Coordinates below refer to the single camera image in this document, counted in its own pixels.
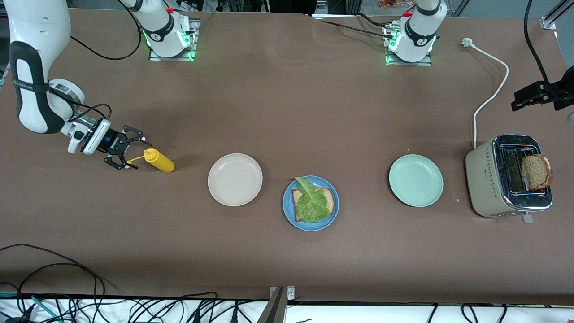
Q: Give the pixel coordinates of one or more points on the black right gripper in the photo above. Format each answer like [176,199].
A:
[113,143]

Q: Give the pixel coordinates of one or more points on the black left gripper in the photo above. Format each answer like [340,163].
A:
[560,88]

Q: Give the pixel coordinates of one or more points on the green lettuce leaf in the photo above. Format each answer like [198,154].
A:
[311,206]

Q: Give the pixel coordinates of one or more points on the brown bread slice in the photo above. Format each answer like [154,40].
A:
[536,172]
[331,204]

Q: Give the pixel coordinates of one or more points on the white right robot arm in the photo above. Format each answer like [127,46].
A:
[38,54]

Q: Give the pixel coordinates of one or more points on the beige round plate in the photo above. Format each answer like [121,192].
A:
[235,179]

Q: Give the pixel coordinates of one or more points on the mint green round plate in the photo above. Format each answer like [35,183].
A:
[416,180]

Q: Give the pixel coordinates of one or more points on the blue round plate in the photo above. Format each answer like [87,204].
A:
[314,227]

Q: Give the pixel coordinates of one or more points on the yellow mustard squeeze bottle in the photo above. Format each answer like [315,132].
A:
[161,163]

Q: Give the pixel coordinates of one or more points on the beige and chrome toaster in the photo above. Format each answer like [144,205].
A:
[484,179]

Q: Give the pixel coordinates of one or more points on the orange packet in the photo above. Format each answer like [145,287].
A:
[392,3]

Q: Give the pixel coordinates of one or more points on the brown table cover sheet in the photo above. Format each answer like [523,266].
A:
[314,134]

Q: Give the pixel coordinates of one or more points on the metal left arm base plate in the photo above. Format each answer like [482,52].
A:
[423,63]

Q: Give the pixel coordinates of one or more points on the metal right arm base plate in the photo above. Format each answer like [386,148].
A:
[195,40]

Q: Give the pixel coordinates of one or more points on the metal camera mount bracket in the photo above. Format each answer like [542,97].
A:
[289,294]

